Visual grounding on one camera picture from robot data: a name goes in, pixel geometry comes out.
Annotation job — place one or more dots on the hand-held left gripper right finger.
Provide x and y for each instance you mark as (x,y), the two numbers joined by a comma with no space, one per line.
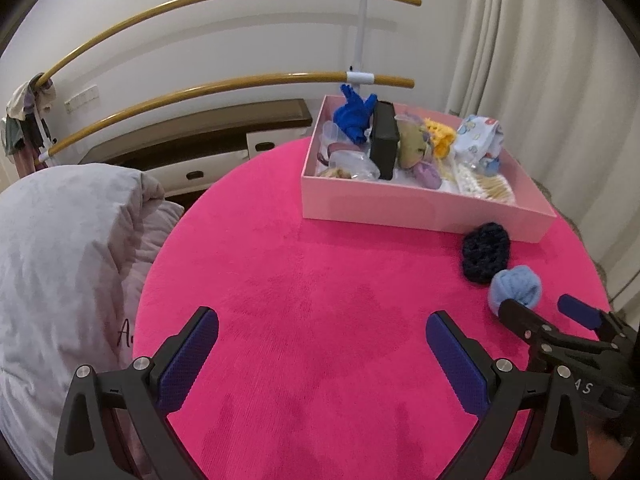
(457,360)

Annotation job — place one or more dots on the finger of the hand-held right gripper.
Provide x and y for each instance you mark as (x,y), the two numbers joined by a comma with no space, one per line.
(525,325)
(577,310)

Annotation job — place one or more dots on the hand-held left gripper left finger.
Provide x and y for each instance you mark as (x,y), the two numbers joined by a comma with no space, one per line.
(190,360)

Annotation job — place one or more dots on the light blue yarn ball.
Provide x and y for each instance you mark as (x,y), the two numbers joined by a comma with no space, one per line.
(520,285)

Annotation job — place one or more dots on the pink box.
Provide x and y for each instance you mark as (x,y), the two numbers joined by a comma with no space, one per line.
(400,210)

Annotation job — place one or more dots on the yellow crochet piece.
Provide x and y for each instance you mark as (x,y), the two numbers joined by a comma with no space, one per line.
(442,137)

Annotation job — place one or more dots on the pastel plush toy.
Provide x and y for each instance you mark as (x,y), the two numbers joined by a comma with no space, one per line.
(412,140)

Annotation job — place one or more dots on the blue knitted cloth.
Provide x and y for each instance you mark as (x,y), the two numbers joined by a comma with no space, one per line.
(355,115)

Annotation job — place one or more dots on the dark navy crochet piece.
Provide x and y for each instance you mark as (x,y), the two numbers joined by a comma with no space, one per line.
(485,255)

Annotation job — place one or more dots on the pink velvet tablecloth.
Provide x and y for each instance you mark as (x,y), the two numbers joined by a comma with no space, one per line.
(300,310)

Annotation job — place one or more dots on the beige knitted piece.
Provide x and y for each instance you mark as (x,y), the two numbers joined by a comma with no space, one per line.
(487,187)

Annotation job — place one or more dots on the pale grey duvet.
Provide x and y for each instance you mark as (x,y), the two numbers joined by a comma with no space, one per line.
(60,260)

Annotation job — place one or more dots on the white printed cloth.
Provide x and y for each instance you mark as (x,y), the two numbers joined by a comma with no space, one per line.
(475,135)

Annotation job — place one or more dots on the low white drawer cabinet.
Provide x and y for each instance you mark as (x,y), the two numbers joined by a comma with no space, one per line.
(225,160)

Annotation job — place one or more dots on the clear plastic bag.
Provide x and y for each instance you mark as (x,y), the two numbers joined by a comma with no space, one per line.
(350,162)

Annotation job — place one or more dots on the black divider block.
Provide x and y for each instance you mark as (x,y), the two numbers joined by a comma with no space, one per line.
(385,140)

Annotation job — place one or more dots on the cream curtain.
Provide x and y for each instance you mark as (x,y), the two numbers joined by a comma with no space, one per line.
(525,60)

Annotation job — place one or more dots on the hanging clothes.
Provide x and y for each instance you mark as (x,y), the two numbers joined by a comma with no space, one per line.
(20,125)

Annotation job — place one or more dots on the white barre post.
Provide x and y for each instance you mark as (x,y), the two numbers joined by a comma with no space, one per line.
(46,155)
(360,35)

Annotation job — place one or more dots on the white wall socket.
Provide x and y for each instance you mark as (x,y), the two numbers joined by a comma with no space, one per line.
(82,99)

